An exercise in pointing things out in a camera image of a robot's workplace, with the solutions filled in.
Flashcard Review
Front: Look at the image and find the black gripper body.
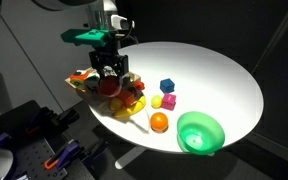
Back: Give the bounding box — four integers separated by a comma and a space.
89, 41, 129, 74

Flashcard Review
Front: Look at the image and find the red toy apple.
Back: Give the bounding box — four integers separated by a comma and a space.
99, 76, 121, 97

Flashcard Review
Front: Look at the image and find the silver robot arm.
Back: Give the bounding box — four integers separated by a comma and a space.
61, 0, 135, 83

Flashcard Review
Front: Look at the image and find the orange black toy block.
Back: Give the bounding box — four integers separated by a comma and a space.
69, 70, 90, 89

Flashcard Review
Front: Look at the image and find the red toy pepper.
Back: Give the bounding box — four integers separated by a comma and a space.
118, 90, 136, 107

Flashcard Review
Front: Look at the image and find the yellow toy banana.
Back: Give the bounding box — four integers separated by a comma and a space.
113, 96, 146, 118

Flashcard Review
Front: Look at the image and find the small yellow toy lemon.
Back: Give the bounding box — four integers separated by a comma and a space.
151, 95, 162, 108

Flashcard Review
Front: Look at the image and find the orange toy fruit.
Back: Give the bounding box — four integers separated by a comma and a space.
150, 112, 168, 132

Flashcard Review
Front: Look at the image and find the blue cube block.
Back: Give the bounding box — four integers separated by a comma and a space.
160, 79, 175, 93

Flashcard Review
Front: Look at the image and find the pink cube block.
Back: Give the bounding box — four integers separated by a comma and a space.
161, 93, 176, 110

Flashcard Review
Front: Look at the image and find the purple clamp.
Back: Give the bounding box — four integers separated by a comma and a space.
44, 141, 81, 170

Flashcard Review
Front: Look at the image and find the green plastic bowl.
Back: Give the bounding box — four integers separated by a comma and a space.
177, 111, 225, 155

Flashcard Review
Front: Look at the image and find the black perforated breadboard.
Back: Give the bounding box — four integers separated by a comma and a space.
7, 139, 77, 180

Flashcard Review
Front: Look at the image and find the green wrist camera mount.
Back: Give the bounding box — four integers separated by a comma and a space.
61, 29, 112, 47

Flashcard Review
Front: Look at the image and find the white table pedestal base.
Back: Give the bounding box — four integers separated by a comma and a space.
115, 146, 146, 169

